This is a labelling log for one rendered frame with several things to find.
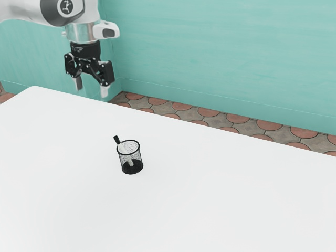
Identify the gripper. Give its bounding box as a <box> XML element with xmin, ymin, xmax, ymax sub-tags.
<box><xmin>64</xmin><ymin>40</ymin><xmax>116</xmax><ymax>99</ymax></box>

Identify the white pen with black cap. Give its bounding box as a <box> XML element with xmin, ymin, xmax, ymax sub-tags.
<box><xmin>113</xmin><ymin>135</ymin><xmax>134</xmax><ymax>168</ymax></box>

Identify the black mesh pen holder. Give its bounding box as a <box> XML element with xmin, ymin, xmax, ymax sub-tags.
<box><xmin>116</xmin><ymin>140</ymin><xmax>145</xmax><ymax>175</ymax></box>

